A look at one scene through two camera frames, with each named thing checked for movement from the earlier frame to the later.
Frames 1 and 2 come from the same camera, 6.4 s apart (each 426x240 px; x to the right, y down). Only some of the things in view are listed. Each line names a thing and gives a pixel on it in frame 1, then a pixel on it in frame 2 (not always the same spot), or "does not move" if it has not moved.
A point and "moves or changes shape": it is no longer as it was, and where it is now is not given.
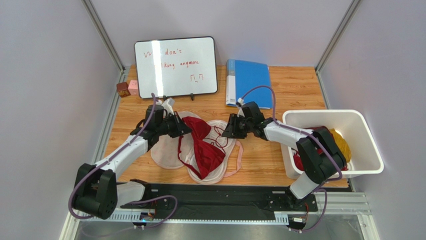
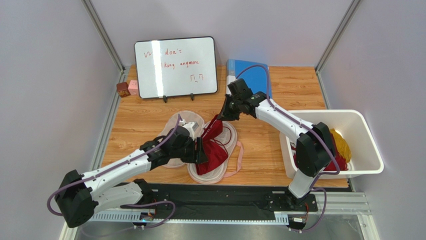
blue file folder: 243,76 does not move
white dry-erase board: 176,66 does not move
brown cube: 123,89 does not move
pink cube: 133,87 does not move
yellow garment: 342,144 does not move
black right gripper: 234,126 → 231,107
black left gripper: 181,128 → 196,155
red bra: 207,155 moves or changes shape
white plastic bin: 365,158 does not move
